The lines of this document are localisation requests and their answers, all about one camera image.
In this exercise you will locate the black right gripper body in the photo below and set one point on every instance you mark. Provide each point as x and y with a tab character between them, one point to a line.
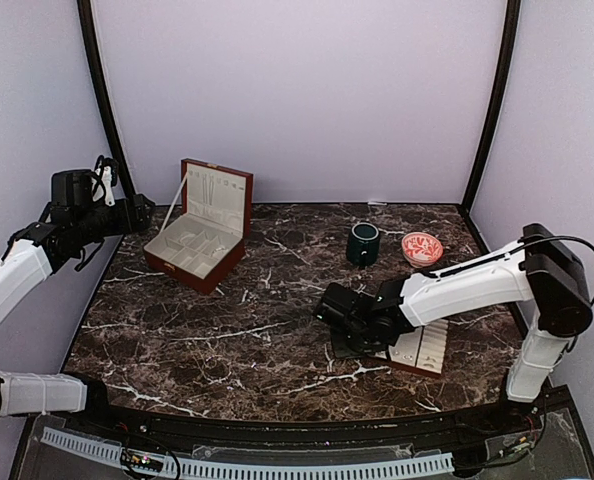
355	344

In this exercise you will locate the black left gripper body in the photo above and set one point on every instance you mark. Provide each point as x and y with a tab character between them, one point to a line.
125	225

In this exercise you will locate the red jewelry tray insert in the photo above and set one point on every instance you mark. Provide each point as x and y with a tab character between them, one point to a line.
421	351

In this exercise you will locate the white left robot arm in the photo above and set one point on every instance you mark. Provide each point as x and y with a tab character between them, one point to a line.
35	253

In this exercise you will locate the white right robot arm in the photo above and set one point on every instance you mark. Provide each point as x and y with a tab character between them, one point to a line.
538	267

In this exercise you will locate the red open jewelry box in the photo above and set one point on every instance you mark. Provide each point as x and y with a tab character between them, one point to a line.
207	240

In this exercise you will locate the dark green mug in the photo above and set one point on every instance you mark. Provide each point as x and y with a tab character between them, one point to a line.
363	244

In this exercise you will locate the red white patterned bowl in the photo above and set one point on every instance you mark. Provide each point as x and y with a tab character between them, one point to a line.
421	248

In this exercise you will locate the left black frame post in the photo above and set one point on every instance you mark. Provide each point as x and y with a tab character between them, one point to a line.
96	72

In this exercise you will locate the black frame post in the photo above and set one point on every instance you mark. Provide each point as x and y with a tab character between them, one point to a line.
96	72
502	70

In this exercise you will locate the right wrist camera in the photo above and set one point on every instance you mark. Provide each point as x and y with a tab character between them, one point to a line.
336	305

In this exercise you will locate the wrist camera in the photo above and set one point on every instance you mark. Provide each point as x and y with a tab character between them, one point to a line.
336	305
85	188

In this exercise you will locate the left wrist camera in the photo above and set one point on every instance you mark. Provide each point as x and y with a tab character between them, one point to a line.
85	188

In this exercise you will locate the white slotted cable duct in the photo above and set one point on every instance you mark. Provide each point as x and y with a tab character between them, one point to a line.
216	463

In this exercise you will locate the black front table rail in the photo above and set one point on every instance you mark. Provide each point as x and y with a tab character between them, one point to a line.
462	429

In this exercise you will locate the right black frame post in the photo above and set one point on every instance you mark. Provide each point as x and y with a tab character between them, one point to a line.
502	70

